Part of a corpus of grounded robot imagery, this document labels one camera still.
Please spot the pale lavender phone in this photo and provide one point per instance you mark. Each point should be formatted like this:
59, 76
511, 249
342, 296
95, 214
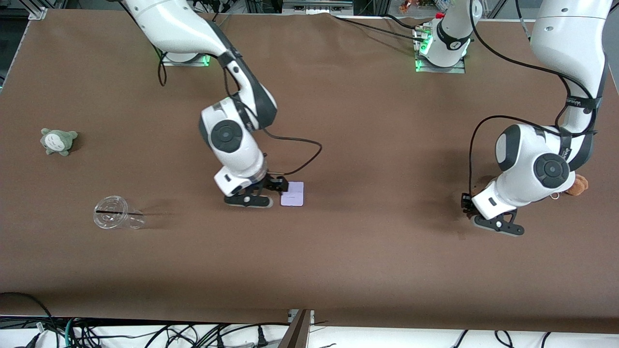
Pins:
293, 195

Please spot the clear plastic cup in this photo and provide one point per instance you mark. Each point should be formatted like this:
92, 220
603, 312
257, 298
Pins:
113, 212

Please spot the small white table bracket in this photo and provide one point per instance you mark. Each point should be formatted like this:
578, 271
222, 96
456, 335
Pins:
292, 315

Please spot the thin black straw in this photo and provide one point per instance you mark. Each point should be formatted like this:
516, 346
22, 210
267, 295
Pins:
111, 211

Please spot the grey metal frame bar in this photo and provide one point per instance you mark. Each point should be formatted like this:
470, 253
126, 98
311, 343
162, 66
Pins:
316, 6

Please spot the grey green plush toy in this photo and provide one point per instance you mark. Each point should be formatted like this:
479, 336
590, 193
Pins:
58, 141

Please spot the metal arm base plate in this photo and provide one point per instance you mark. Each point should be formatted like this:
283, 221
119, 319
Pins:
193, 63
454, 70

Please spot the aluminium frame profile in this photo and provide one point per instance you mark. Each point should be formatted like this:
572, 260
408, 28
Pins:
38, 10

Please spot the dark angled support beam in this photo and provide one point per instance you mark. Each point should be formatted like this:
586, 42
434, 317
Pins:
296, 333

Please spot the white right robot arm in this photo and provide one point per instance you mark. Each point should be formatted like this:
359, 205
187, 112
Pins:
227, 137

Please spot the small orange figurine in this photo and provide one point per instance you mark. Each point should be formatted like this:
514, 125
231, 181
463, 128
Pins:
408, 6

